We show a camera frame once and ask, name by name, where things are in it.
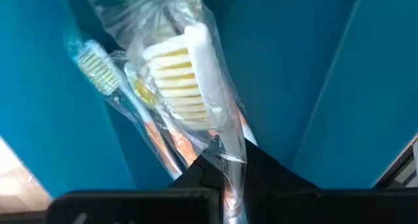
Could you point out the teal plastic bin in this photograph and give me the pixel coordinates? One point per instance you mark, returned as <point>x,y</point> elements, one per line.
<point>294,87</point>

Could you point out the black aluminium table frame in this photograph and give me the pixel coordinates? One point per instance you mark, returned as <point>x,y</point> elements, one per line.
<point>392,171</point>

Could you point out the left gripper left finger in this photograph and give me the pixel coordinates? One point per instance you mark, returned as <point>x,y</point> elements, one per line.
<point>130,206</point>

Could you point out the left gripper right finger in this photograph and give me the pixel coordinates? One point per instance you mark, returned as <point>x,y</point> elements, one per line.
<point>326,206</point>

